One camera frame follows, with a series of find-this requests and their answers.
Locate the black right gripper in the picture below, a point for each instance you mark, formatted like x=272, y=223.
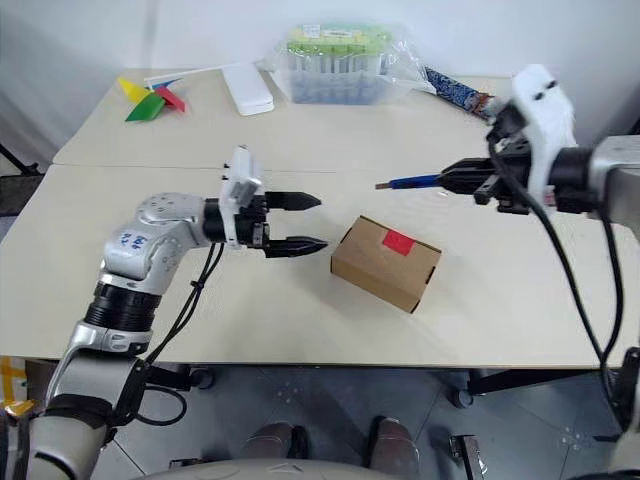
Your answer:
x=510, y=170

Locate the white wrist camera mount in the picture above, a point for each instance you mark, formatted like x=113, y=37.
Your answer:
x=542, y=105
x=240, y=172

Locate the clear plastic bag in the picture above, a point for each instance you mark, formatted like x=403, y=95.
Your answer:
x=410, y=65

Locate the white rectangular case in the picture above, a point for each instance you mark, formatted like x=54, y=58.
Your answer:
x=247, y=92

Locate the black table caster wheel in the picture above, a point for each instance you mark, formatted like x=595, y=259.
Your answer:
x=204, y=378
x=462, y=397

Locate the blue pen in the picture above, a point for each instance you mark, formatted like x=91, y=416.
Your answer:
x=410, y=181

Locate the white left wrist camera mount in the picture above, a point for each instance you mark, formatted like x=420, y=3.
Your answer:
x=240, y=172

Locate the dark rounded shape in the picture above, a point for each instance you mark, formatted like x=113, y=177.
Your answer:
x=272, y=442
x=395, y=447

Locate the yellow tape strip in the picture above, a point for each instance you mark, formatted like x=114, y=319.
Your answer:
x=10, y=385

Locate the green capped test tube rack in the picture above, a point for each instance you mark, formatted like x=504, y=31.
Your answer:
x=335, y=65

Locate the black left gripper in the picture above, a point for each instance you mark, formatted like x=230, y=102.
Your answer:
x=252, y=220

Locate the black table frame bar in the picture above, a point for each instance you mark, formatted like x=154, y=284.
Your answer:
x=525, y=380
x=167, y=378

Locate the red tape patch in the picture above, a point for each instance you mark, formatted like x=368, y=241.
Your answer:
x=398, y=242

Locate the brown cardboard box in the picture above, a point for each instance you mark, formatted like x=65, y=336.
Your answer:
x=380, y=275

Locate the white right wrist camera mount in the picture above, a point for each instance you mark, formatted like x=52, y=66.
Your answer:
x=542, y=105

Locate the blue patterned folded fan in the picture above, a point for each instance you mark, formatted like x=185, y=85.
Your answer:
x=452, y=90

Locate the black tripod leg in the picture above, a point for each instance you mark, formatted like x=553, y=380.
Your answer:
x=20, y=162

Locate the colourful paper pinwheel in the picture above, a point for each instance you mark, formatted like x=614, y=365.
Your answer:
x=145, y=107

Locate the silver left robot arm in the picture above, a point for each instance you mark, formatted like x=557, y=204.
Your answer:
x=150, y=240

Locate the metal floor bracket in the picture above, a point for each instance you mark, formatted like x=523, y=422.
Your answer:
x=467, y=455

